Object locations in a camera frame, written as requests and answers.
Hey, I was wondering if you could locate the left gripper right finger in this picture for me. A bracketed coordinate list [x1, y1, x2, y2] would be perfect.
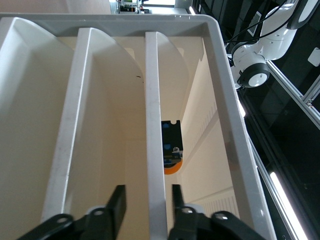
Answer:
[167, 184, 266, 240]

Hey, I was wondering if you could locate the aluminium profile frame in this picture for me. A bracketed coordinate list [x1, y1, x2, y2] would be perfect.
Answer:
[266, 59, 320, 131]

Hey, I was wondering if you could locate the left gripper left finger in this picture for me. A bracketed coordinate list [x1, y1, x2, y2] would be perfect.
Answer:
[17, 184, 127, 240]

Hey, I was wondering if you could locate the white drawer cabinet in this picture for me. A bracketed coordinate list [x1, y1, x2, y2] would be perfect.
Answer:
[0, 12, 277, 240]

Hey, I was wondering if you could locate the background equipment rack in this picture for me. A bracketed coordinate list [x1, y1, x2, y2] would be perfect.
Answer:
[109, 0, 176, 15]

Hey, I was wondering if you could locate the yellow mushroom push button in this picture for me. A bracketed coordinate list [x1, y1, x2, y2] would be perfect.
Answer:
[161, 119, 184, 175]

